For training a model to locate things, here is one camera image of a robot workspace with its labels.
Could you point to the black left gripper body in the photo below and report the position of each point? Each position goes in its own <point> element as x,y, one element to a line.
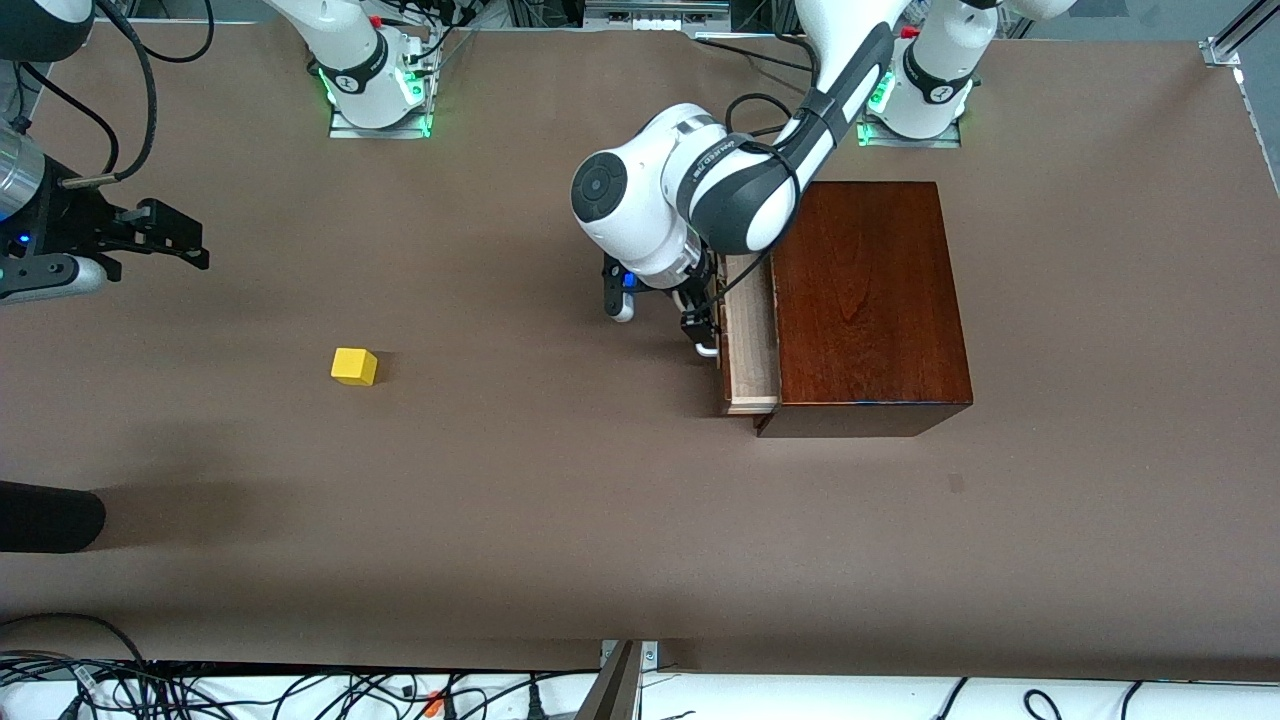
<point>699,297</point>

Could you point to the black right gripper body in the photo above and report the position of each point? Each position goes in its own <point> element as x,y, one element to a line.
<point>68,221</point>

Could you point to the yellow block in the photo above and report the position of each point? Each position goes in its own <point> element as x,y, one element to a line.
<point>354,366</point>

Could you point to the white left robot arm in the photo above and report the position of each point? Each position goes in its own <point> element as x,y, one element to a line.
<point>640,200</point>

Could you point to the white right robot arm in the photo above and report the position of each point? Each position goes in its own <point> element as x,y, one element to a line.
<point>335,25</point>

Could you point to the dark brown wooden cabinet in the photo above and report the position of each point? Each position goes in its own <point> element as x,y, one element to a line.
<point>870,320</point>

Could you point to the black ribbed cylinder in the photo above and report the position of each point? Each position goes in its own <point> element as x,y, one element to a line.
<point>50,515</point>

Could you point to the white power strip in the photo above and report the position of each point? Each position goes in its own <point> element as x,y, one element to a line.
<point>655,22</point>

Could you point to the dark diagonal strut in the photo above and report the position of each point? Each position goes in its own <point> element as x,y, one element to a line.
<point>612,695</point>

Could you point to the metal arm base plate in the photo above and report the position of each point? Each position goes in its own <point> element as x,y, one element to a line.
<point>345,130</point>
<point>945,141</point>

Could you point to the small aluminium bracket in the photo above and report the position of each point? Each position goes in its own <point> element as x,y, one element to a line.
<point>650,655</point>

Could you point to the aluminium frame profile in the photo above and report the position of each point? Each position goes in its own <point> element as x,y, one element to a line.
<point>1225,45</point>

